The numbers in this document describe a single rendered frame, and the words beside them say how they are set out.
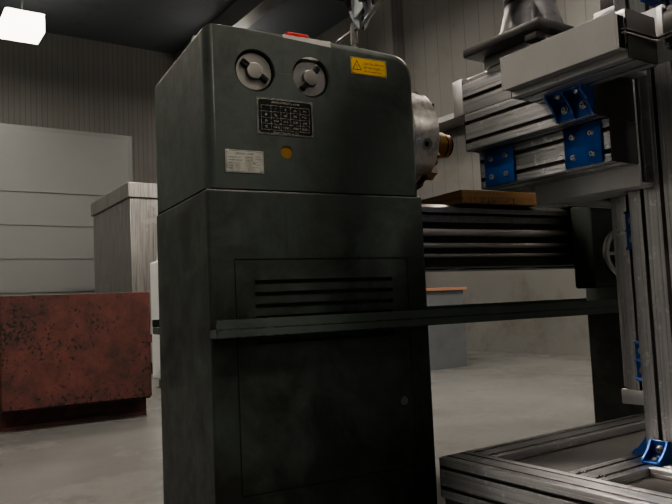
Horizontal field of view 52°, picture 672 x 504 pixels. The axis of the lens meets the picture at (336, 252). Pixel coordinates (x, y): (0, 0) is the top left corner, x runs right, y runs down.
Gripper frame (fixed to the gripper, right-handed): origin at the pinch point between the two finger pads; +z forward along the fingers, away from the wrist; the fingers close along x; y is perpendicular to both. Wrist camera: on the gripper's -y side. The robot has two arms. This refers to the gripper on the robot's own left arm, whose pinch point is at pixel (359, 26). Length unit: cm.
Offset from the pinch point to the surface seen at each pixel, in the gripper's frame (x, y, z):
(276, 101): -33.6, 13.4, 29.6
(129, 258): 45, -495, 26
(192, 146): -52, 3, 40
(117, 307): -22, -230, 75
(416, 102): 17.5, 1.4, 21.0
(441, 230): 21, 5, 59
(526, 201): 53, 7, 50
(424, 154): 18.5, 2.5, 36.8
